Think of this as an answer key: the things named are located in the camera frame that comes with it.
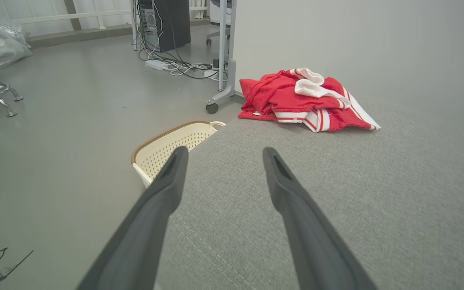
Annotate black computer tower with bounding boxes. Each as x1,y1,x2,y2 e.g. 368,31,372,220
137,0,192,53

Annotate office chair wheel base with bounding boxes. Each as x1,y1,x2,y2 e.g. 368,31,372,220
205,0,233,46

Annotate white power strip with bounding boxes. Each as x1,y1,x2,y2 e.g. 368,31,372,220
144,59,170,72

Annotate black cable ties on floor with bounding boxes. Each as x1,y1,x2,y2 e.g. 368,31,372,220
0,199,35,290

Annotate partition leg with caster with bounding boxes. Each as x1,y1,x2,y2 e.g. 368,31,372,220
205,0,238,114

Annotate white railing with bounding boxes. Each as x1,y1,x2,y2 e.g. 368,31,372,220
14,0,137,31

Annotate red basketball jersey white sleeves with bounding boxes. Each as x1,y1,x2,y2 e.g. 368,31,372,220
238,67,382,133

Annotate cream laundry basket brown rim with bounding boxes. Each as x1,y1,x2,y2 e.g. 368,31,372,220
130,120,227,189

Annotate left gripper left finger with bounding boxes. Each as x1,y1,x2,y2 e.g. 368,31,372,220
76,146,190,290

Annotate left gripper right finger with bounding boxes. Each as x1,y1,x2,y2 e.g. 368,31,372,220
262,147,379,290

